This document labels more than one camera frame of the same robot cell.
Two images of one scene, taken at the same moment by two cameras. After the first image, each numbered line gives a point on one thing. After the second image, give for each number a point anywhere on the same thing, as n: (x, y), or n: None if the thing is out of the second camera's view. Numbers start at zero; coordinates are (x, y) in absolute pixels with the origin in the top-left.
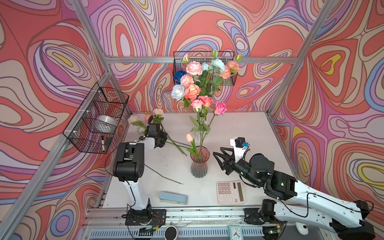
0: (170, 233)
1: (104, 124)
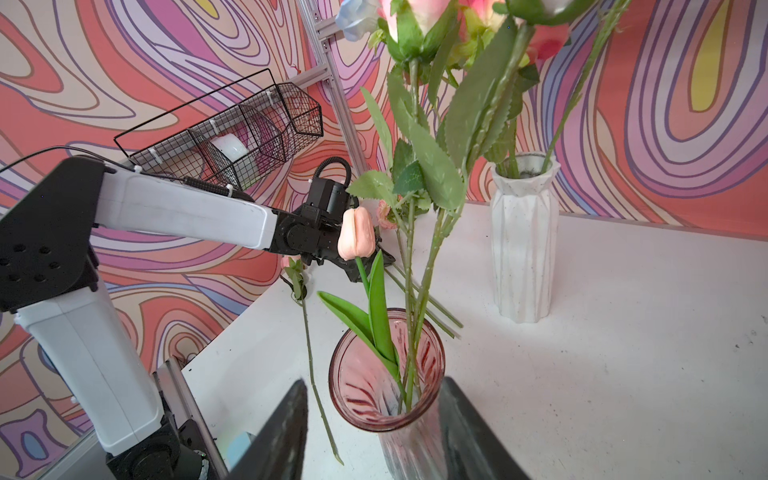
0: None
1: (232, 145)
